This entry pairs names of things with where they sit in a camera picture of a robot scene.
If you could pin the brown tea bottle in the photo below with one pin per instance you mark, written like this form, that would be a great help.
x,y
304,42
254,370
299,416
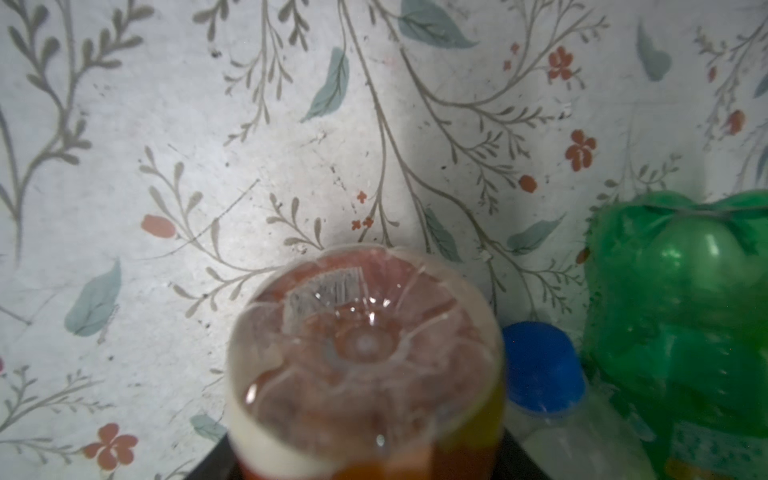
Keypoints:
x,y
365,362

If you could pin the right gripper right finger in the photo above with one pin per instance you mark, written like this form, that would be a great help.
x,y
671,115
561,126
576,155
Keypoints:
x,y
513,463

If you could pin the green bottle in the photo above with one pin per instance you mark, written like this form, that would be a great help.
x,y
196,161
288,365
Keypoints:
x,y
677,329

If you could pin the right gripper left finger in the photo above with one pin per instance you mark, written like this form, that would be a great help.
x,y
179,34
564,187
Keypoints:
x,y
219,464

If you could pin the clear bottle blue label centre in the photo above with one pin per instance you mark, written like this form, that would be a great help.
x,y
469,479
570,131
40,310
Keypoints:
x,y
565,427

